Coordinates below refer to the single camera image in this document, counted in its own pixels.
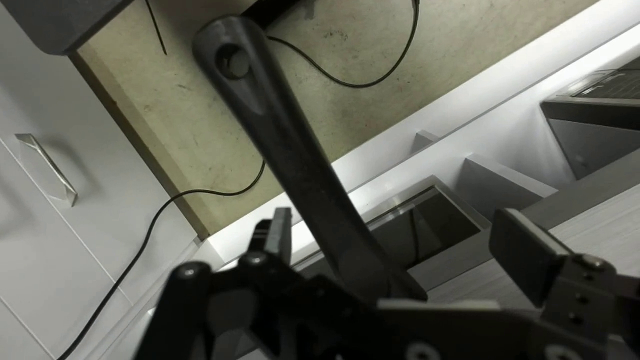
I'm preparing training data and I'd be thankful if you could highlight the thin black cable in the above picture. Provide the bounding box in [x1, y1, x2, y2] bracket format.
[143, 0, 169, 56]
[57, 0, 423, 360]

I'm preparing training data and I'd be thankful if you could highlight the white drawer cabinet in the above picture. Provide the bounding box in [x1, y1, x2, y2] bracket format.
[0, 5, 209, 360]

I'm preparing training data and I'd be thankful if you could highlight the white sink counter unit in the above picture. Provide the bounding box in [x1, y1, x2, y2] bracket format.
[199, 0, 640, 295]

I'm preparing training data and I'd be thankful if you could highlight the dark grey base block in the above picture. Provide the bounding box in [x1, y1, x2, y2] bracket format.
[0, 0, 137, 56]

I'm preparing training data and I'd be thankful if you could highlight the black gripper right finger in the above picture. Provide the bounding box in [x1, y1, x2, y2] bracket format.
[489, 208, 640, 350]

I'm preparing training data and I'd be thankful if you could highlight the dark frying pan black handle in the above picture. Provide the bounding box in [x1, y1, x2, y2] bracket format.
[193, 14, 429, 305]

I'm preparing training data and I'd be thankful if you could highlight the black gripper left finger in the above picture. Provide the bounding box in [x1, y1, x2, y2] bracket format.
[137, 203, 298, 360]

